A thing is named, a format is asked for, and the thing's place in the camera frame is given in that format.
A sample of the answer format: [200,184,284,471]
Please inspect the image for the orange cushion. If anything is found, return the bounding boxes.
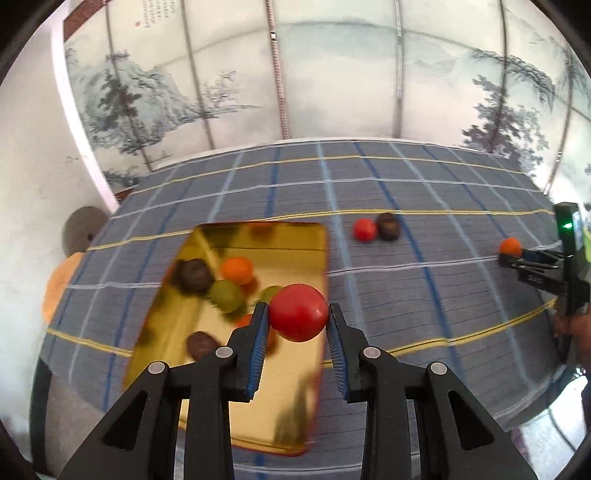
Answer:
[41,253,86,324]

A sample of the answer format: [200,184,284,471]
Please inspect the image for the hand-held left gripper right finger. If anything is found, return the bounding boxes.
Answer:
[326,303,539,480]

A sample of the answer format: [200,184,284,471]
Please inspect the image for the person's right hand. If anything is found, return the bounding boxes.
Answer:
[551,302,591,344]

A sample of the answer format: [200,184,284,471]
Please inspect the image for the blue plaid tablecloth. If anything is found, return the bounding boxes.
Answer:
[34,138,571,480]

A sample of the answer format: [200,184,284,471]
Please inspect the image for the red tomato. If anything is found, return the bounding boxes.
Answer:
[353,218,378,243]
[269,284,329,343]

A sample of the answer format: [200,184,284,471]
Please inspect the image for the dark brown round fruit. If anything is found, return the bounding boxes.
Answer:
[173,258,215,294]
[186,331,222,362]
[376,212,402,241]

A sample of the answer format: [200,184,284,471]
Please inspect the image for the landscape mural wall panels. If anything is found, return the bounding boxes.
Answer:
[62,0,591,195]

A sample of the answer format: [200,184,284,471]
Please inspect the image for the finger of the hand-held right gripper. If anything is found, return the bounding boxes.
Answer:
[499,255,561,274]
[523,248,563,263]

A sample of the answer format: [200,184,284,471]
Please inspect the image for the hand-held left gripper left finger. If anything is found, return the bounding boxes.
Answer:
[58,302,270,480]

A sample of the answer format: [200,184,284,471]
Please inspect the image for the red and gold tray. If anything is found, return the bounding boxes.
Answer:
[124,222,329,457]

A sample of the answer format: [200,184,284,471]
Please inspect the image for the grey round cushion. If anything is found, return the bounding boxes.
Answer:
[62,206,109,257]

